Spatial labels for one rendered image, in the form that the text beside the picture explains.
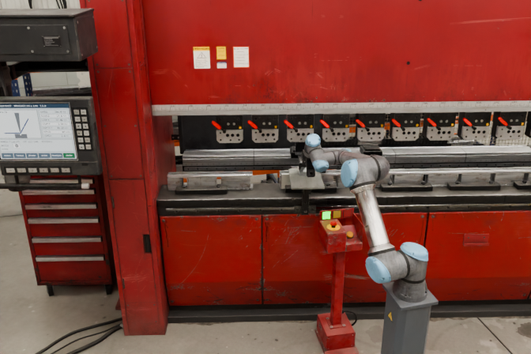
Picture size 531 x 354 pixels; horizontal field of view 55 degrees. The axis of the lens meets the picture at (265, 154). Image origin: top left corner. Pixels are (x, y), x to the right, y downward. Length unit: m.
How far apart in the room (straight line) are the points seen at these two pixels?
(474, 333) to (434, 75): 1.61
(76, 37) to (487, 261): 2.61
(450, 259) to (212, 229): 1.45
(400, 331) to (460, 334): 1.11
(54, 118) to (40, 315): 1.71
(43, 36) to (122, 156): 0.78
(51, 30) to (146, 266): 1.44
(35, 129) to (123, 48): 0.57
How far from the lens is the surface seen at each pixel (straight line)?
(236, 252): 3.07
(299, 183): 2.78
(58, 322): 3.63
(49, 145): 2.44
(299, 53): 2.76
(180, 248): 3.09
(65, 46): 2.30
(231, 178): 2.98
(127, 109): 2.68
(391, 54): 2.84
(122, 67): 2.63
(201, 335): 3.31
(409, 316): 2.37
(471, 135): 3.12
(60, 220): 3.46
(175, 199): 2.93
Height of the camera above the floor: 2.16
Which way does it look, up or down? 21 degrees down
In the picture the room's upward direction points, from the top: straight up
